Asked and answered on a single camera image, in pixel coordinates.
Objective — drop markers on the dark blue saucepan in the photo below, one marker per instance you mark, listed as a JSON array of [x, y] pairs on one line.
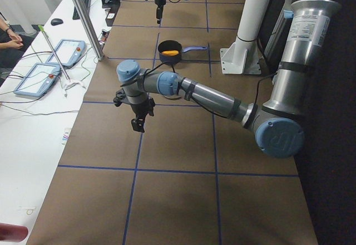
[[174, 45]]

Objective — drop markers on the teach pendant tablet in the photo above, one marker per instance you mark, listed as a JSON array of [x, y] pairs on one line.
[[38, 81], [70, 51]]

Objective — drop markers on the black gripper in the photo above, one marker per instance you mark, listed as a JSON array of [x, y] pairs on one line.
[[159, 1], [139, 109]]

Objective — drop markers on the black computer mouse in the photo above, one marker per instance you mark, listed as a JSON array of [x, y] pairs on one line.
[[56, 21]]

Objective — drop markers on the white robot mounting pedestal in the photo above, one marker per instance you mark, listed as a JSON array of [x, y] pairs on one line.
[[241, 58]]

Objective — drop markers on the person in black shirt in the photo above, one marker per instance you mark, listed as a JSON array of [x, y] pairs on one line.
[[13, 45]]

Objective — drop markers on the yellow corn cob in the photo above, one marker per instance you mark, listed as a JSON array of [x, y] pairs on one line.
[[170, 53]]

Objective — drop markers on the glass pot lid blue knob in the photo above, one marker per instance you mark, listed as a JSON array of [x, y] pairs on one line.
[[172, 97]]

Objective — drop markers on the aluminium frame post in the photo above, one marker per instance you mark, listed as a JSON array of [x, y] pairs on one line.
[[89, 29]]

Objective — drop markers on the far teach pendant tablet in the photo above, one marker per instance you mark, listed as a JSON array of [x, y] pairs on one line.
[[70, 51]]

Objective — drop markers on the metal rod green tip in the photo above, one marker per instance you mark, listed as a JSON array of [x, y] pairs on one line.
[[41, 28]]

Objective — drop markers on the near teach pendant tablet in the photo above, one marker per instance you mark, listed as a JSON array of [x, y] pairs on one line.
[[38, 81]]

